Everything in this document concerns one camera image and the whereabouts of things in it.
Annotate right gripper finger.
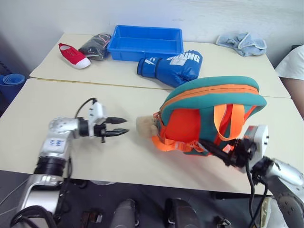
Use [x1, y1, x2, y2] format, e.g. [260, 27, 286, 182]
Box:
[212, 150, 233, 166]
[199, 139, 230, 154]

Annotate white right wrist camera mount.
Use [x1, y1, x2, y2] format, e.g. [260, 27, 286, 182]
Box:
[244, 124, 270, 164]

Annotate orange and teal backpack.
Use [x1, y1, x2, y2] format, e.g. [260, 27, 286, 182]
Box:
[151, 76, 268, 158]

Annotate black packaged garment bag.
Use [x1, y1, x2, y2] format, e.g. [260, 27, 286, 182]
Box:
[78, 33, 112, 61]

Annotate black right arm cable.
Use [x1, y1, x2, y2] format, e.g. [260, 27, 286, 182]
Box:
[244, 159, 269, 228]

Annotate person in white shirt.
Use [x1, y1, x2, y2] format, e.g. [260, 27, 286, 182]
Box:
[275, 45, 304, 121]

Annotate black cable bundle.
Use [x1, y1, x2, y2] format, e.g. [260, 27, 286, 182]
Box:
[9, 206, 58, 228]

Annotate blue plastic bin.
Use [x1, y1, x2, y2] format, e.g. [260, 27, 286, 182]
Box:
[106, 25, 185, 62]

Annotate rolled blue yoga mat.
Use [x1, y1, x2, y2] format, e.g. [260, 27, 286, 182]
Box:
[0, 73, 26, 100]

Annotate beige fluffy plush pendant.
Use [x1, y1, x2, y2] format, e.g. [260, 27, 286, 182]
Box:
[134, 115, 159, 139]

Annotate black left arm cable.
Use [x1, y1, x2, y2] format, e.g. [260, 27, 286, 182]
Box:
[75, 97, 98, 119]

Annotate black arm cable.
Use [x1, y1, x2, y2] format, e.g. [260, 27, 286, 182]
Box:
[75, 97, 98, 119]
[244, 159, 269, 228]

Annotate red and white shoe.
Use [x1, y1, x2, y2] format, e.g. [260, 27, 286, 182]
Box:
[58, 42, 92, 69]

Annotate blue boxing glove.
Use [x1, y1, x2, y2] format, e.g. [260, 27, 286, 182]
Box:
[136, 50, 204, 88]

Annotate light blue towel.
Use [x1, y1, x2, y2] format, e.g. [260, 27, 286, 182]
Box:
[215, 32, 267, 57]

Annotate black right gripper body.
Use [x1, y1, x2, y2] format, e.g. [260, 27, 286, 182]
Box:
[225, 138, 257, 168]

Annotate grey rounded shape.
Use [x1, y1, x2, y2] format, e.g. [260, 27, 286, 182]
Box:
[111, 199, 140, 228]

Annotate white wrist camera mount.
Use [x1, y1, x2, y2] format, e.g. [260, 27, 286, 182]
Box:
[244, 124, 270, 164]
[87, 101, 108, 126]

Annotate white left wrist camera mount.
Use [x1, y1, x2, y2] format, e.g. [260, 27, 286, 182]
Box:
[87, 101, 108, 126]

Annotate black rounded shape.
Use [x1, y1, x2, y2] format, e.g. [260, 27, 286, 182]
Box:
[164, 198, 203, 228]

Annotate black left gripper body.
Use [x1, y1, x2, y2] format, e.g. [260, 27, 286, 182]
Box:
[94, 117, 113, 143]

